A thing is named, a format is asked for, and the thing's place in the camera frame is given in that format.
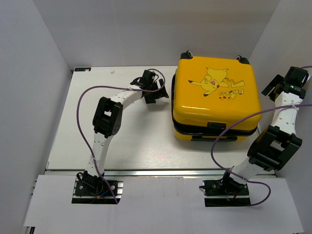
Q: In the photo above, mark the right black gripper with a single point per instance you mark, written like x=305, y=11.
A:
x=278, y=79

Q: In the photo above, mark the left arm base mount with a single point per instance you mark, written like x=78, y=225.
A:
x=93, y=190

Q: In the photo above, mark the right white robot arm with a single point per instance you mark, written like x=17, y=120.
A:
x=275, y=146

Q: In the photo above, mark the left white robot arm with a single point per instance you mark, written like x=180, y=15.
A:
x=108, y=115

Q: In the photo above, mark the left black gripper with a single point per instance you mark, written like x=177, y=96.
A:
x=150, y=99

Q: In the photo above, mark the yellow hard-shell suitcase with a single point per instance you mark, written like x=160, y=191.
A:
x=211, y=94

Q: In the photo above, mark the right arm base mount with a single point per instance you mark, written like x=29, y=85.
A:
x=218, y=194

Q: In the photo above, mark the left blue table label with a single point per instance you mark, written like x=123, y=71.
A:
x=82, y=69

